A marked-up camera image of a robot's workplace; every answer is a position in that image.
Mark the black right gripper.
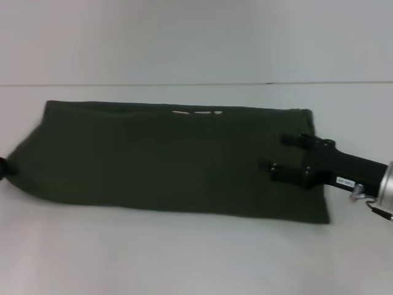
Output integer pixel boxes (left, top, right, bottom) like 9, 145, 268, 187
257, 132, 387, 197

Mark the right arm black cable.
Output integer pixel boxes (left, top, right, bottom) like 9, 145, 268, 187
364, 198, 393, 222

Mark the dark green t-shirt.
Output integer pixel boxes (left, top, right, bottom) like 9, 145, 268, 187
6, 100, 331, 227

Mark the right arm silver cable connector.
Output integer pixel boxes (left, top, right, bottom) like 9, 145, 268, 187
349, 184, 368, 202

